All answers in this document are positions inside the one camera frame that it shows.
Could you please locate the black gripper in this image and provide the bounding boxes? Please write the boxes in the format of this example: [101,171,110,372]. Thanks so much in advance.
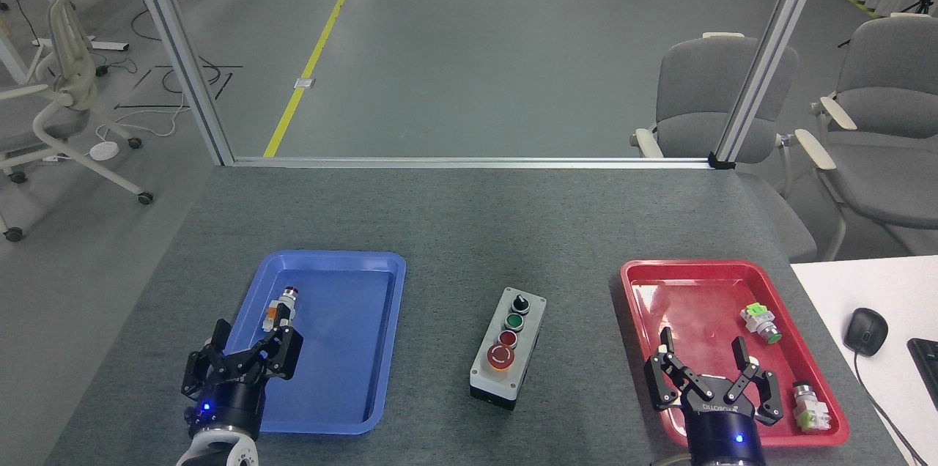
[643,327,783,466]
[182,305,303,439]

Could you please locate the grey control box with buttons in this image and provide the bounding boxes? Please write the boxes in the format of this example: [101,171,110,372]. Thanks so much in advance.
[469,286,547,410]

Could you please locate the red plastic tray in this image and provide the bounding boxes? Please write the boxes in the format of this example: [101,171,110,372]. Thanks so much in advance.
[620,259,851,448]

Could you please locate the blue plastic tray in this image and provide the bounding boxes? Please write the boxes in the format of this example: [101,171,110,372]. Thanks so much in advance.
[199,250,407,436]

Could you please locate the black computer mouse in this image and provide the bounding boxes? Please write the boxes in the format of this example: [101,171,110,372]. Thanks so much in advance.
[843,307,890,358]

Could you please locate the white side table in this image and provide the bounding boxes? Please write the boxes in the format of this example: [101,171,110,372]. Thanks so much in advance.
[789,254,938,466]

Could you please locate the black keyboard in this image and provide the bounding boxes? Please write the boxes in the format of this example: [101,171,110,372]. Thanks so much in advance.
[906,337,938,412]

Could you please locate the grey armchair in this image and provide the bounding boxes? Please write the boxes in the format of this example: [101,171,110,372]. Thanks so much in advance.
[795,12,938,262]
[630,32,818,262]

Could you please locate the white mesh office chair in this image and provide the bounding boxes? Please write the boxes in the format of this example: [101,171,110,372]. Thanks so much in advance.
[0,0,155,243]

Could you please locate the white desk foot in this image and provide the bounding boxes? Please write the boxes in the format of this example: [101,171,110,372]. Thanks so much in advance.
[29,37,130,53]

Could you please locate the black tripod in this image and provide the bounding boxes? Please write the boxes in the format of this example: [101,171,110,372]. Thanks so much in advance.
[838,0,938,49]

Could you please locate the red push button switch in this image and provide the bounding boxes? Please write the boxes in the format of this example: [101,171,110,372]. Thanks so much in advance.
[262,286,300,331]

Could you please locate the green push button switch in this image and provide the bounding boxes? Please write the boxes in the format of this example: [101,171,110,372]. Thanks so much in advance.
[739,303,783,344]

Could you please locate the silver push button switch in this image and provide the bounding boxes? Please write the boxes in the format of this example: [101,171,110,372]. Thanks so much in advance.
[791,380,832,434]

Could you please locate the black mouse cable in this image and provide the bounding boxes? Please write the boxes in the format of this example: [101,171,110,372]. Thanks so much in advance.
[853,352,930,466]

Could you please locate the white floor cable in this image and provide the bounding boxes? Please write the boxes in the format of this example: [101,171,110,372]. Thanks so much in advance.
[95,96,193,146]

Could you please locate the black floor cable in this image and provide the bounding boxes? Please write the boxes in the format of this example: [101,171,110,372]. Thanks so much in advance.
[130,4,244,109]

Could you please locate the silver aluminium post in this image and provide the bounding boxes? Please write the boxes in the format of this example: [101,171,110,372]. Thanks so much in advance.
[708,0,835,171]
[117,0,237,166]

